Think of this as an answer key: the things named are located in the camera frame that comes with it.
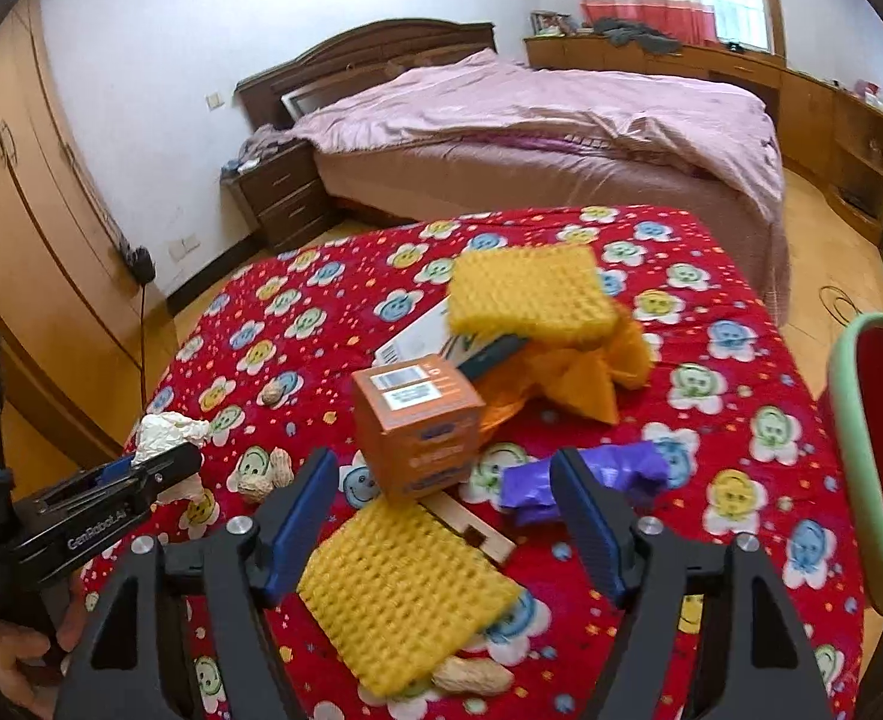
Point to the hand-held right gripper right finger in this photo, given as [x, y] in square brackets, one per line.
[587, 525]

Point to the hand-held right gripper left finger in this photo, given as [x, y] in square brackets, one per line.
[302, 521]

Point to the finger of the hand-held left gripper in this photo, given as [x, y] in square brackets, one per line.
[175, 465]

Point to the white tissue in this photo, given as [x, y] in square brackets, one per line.
[163, 431]

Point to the yellow foam net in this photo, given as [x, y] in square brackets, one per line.
[396, 592]
[531, 292]

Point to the white teal carton box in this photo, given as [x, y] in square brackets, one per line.
[426, 334]

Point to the green bin with red inside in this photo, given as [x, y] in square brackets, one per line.
[854, 465]

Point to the person's left hand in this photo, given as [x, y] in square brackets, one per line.
[17, 664]

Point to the purple plastic bag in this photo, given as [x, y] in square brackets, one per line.
[621, 465]

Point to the wooden notched piece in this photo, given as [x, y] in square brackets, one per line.
[479, 532]

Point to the orange plastic bag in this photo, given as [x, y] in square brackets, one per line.
[584, 390]

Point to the orange cardboard box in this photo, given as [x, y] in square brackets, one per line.
[411, 435]

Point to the red smiley flower blanket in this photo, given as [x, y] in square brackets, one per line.
[711, 427]

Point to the black power adapter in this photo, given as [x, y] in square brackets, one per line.
[139, 261]

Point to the light wooden wardrobe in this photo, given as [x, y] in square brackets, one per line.
[21, 225]

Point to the dark wooden nightstand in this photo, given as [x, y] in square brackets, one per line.
[283, 195]

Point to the purple crumpled cloth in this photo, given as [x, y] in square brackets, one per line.
[257, 146]

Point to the brown wooden bed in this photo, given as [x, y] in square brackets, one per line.
[426, 180]

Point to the white framed board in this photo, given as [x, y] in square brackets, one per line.
[302, 99]

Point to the pink checked quilt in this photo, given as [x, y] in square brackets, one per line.
[531, 112]

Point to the wooden desk cabinet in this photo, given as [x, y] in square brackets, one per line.
[809, 112]

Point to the grey clothes pile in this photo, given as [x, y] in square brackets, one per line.
[636, 36]

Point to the pink white shelf items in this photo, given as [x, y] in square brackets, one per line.
[876, 97]

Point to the white wall socket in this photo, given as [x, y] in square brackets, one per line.
[184, 247]

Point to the white wall switch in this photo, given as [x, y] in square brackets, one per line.
[215, 100]

